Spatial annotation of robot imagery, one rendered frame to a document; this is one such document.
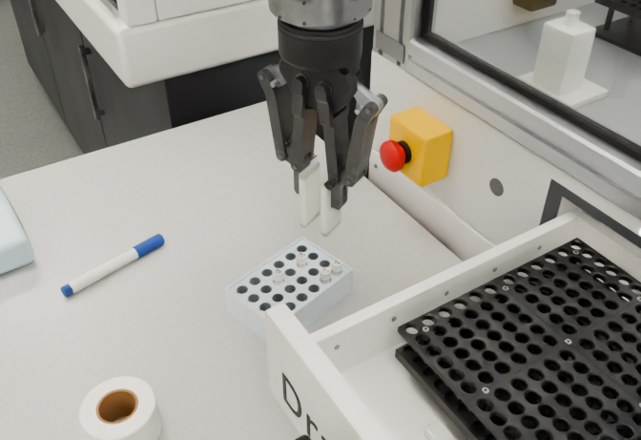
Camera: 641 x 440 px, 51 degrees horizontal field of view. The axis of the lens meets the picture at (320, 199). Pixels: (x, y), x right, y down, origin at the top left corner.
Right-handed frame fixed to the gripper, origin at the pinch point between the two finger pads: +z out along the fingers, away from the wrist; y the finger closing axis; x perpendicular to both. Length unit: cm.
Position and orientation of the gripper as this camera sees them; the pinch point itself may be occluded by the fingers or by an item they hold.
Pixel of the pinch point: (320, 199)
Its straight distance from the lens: 70.6
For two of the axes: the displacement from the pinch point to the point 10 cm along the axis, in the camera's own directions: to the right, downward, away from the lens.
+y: 8.4, 3.3, -4.4
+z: 0.0, 7.9, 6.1
